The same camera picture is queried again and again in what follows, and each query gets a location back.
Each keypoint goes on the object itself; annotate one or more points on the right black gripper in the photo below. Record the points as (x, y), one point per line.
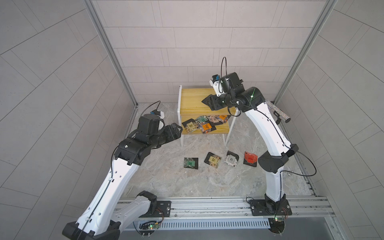
(215, 101)

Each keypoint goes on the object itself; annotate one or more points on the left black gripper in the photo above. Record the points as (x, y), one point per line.
(176, 134)

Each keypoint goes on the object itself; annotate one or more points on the green label tea bag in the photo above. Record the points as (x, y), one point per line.
(191, 163)

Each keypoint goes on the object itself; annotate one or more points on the yellow label tea bag floor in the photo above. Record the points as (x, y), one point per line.
(212, 160)

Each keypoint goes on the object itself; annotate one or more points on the white label tea bag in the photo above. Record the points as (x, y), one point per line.
(232, 159)

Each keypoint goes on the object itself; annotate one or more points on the red tea bag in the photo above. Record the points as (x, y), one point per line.
(250, 159)

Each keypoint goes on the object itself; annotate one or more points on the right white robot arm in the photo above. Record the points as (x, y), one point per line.
(273, 160)

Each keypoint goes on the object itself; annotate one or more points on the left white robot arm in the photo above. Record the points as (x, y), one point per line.
(100, 221)

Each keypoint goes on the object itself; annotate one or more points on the yellow label tea bag lower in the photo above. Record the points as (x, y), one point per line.
(190, 126)

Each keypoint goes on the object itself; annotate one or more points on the teal label tea bag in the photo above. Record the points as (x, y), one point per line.
(202, 119)

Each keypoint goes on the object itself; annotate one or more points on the small orange label tea bag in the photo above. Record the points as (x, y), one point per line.
(218, 119)

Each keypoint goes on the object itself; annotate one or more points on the glitter microphone on stand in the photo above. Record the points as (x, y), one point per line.
(278, 112)

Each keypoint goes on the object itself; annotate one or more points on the left circuit board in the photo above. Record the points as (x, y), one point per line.
(150, 226)

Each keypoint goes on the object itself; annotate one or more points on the circuit board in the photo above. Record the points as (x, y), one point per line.
(150, 226)
(276, 226)

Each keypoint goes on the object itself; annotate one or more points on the right circuit board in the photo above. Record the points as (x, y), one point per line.
(276, 226)

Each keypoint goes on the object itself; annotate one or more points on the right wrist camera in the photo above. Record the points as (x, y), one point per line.
(216, 84)

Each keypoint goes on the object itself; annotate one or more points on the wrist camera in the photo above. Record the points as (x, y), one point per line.
(156, 112)
(216, 84)

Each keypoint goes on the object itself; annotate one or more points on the wooden shelf white frame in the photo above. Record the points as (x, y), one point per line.
(190, 106)

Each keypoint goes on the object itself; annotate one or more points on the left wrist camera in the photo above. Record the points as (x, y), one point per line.
(156, 112)

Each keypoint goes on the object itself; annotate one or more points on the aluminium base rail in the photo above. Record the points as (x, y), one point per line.
(231, 213)

